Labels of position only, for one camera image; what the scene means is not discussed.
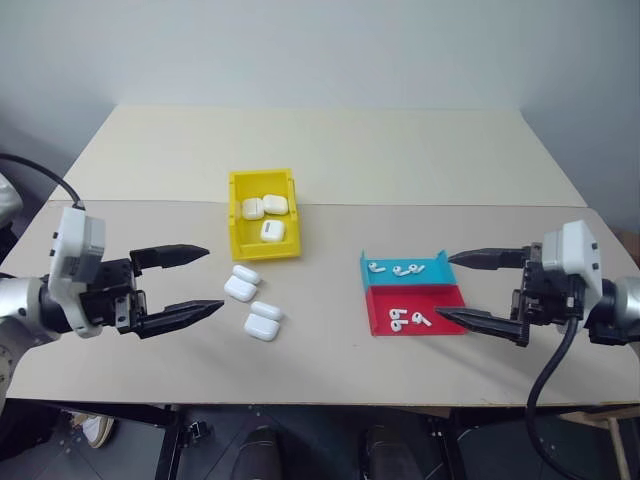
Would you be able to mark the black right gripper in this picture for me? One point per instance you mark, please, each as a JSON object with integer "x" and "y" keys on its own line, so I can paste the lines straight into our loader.
{"x": 547, "y": 297}

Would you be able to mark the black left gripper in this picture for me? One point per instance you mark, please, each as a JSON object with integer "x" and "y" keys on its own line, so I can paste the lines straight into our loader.
{"x": 107, "y": 295}

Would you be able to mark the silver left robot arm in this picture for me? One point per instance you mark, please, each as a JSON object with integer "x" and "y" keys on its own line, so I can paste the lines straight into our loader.
{"x": 22, "y": 305}

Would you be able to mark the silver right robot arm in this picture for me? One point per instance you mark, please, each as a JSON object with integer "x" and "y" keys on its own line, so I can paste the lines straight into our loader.
{"x": 620, "y": 305}

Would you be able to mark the white earbud case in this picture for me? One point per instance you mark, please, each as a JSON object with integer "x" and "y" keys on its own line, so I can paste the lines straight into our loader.
{"x": 275, "y": 204}
{"x": 252, "y": 208}
{"x": 262, "y": 322}
{"x": 241, "y": 285}

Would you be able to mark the yellow plastic bin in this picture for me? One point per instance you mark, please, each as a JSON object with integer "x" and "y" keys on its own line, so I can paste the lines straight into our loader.
{"x": 240, "y": 240}

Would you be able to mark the white case with grey label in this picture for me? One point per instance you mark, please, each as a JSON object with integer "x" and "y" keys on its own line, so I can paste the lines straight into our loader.
{"x": 272, "y": 231}

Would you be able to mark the red plastic tray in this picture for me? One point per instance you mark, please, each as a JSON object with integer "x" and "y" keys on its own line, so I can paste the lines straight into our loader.
{"x": 450, "y": 305}

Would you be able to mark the blue plastic tray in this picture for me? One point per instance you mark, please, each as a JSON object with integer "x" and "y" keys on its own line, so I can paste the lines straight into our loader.
{"x": 435, "y": 272}

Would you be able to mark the white shoe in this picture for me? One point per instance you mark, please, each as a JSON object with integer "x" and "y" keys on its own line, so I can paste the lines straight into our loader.
{"x": 99, "y": 431}

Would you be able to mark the dark rounded shape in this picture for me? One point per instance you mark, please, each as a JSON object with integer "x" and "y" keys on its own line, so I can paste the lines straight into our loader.
{"x": 261, "y": 452}
{"x": 386, "y": 452}

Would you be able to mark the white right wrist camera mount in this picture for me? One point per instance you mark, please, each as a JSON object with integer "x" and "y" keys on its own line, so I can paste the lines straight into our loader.
{"x": 572, "y": 250}

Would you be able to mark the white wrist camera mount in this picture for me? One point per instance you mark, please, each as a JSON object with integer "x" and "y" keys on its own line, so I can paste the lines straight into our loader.
{"x": 572, "y": 250}
{"x": 80, "y": 235}

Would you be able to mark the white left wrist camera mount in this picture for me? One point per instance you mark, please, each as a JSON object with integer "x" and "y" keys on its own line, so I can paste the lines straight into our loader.
{"x": 80, "y": 235}

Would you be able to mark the black table frame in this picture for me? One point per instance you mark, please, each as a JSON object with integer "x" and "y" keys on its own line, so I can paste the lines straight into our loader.
{"x": 167, "y": 445}

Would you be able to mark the wooden frame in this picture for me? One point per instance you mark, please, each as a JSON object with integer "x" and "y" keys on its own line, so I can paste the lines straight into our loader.
{"x": 617, "y": 440}

